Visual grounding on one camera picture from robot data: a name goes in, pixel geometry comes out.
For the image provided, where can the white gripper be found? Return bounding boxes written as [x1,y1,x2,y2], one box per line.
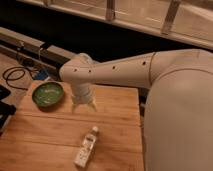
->
[71,83,97,113]

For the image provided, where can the small clear plastic bottle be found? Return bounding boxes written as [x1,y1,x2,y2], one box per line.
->
[74,126,99,168]

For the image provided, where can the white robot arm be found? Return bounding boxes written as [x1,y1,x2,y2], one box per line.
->
[59,49,213,171]

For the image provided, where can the green ceramic bowl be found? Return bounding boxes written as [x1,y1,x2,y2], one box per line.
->
[32,82,64,107]

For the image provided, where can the blue object behind table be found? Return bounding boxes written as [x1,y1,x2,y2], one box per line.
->
[34,70,49,80]

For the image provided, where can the black box at left edge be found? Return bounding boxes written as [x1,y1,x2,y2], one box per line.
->
[0,85,16,135]

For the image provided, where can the black coiled cable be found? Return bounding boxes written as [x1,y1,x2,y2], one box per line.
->
[2,65,36,91]

